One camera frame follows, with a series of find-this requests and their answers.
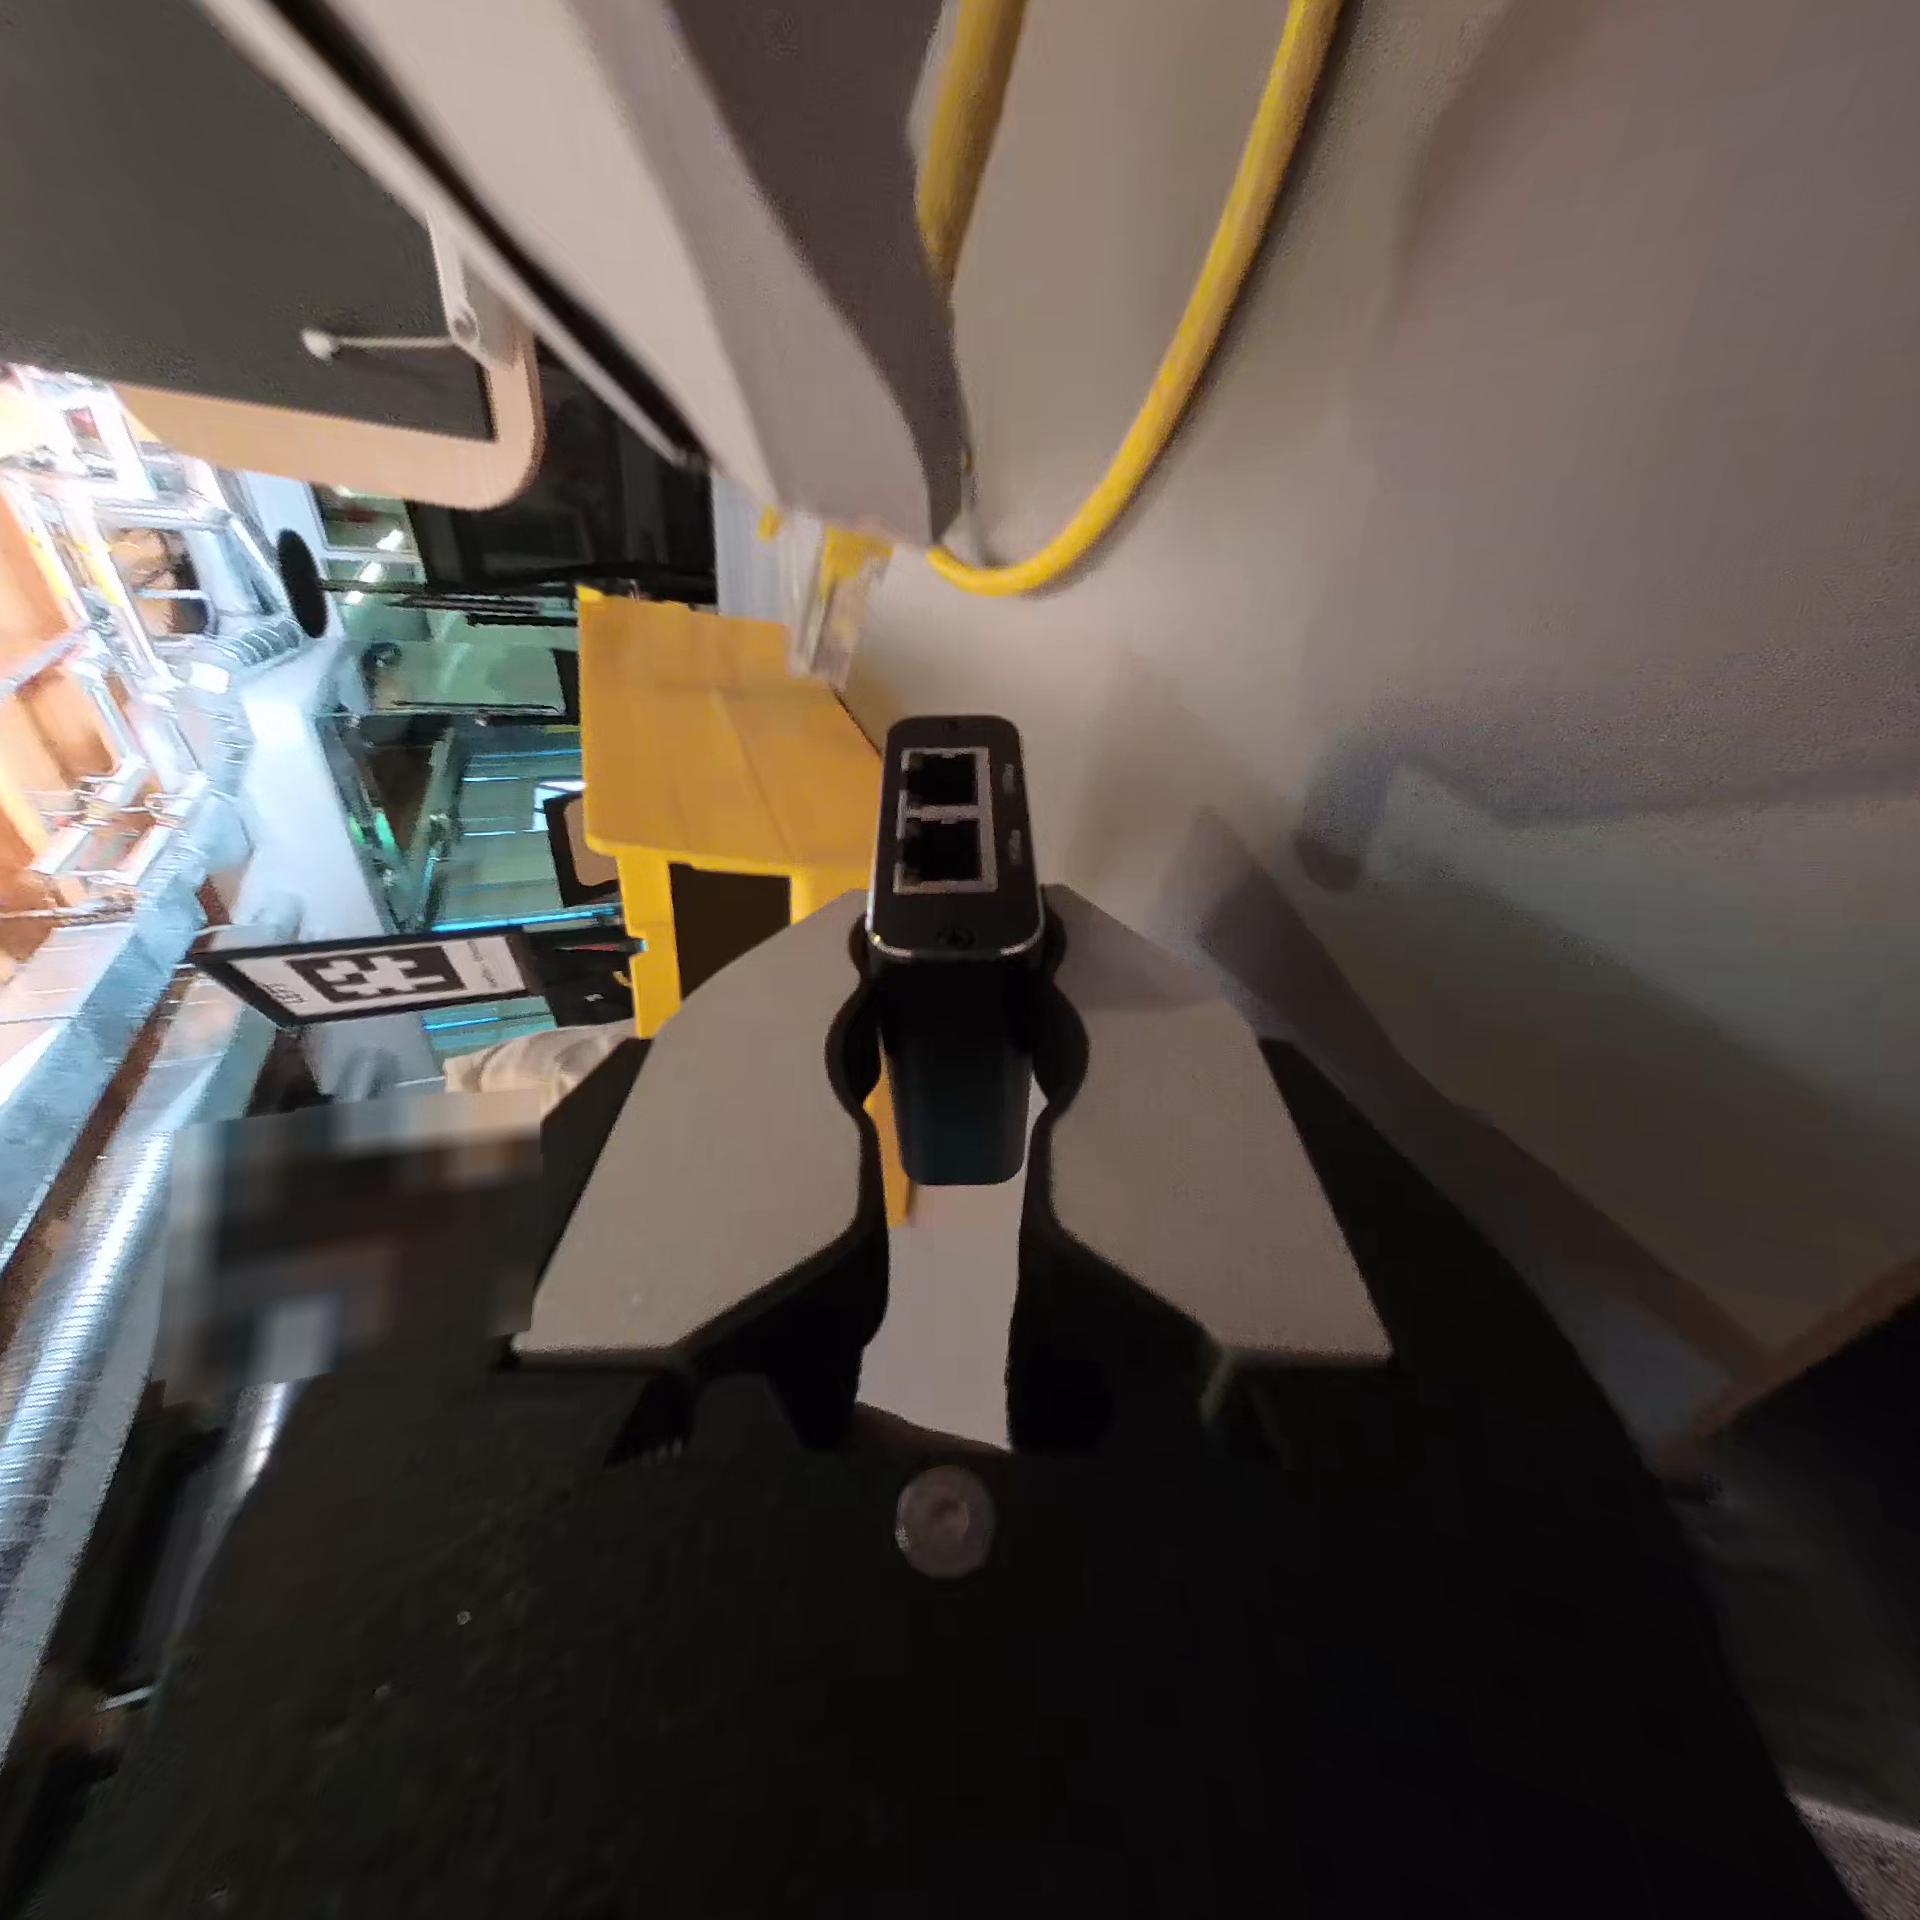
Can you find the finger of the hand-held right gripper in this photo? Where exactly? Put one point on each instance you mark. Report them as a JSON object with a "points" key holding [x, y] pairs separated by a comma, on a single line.
{"points": [[750, 225]]}

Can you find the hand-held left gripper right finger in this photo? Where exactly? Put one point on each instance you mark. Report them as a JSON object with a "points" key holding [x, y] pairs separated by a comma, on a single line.
{"points": [[1201, 1185]]}

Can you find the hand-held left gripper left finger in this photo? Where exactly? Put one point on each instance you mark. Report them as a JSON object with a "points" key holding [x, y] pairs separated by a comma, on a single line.
{"points": [[704, 1170]]}

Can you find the black ethernet port adapter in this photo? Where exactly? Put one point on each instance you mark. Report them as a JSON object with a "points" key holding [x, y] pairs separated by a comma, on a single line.
{"points": [[960, 1051]]}

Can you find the printed tag sign board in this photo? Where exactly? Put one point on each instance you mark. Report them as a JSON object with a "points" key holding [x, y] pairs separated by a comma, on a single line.
{"points": [[375, 975]]}

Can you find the yellow table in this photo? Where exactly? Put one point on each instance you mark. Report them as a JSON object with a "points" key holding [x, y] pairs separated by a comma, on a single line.
{"points": [[704, 751]]}

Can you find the black board with wooden edge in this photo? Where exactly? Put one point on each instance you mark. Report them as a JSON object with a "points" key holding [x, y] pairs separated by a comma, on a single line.
{"points": [[224, 225]]}

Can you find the silver metal beam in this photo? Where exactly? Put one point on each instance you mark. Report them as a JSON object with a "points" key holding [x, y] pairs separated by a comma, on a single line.
{"points": [[90, 1201]]}

